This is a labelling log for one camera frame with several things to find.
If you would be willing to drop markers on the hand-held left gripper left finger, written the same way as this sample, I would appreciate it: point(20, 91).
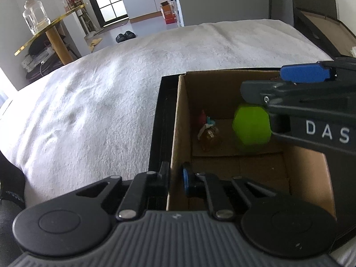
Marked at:
point(163, 178)

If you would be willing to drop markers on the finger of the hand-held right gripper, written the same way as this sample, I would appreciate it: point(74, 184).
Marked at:
point(303, 73)
point(254, 91)

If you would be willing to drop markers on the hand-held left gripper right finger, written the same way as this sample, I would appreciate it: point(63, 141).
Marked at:
point(187, 180)

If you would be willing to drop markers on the green hexagonal container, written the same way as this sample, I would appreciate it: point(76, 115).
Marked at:
point(250, 128)

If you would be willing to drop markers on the brown cardboard box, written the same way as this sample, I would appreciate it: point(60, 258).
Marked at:
point(211, 94)

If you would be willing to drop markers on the clear ball figurine red hat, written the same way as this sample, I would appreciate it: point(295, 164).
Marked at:
point(210, 136)

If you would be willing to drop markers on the black tray with cardboard liner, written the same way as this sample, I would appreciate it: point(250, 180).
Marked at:
point(322, 25)

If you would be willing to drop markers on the small white item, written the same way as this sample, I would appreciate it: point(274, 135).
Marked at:
point(353, 51)

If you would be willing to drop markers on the white blanket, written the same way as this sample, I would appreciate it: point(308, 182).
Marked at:
point(97, 103)

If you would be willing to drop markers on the orange box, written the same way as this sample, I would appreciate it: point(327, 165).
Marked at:
point(168, 14)

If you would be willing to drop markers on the beige slippers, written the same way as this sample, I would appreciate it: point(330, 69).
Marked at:
point(94, 41)

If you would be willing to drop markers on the gold round tiered table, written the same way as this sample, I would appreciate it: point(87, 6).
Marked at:
point(58, 44)

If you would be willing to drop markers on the white standing appliance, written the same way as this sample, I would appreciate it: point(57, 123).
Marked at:
point(87, 22)

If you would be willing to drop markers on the white boxes pile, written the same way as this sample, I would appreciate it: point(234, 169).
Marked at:
point(36, 58)

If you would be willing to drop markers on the black bag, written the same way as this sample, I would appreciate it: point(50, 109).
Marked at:
point(39, 46)

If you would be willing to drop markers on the black framed glass door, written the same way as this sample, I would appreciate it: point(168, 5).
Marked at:
point(96, 2)

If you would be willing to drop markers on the clear glass jar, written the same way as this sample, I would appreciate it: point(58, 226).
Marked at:
point(34, 16)

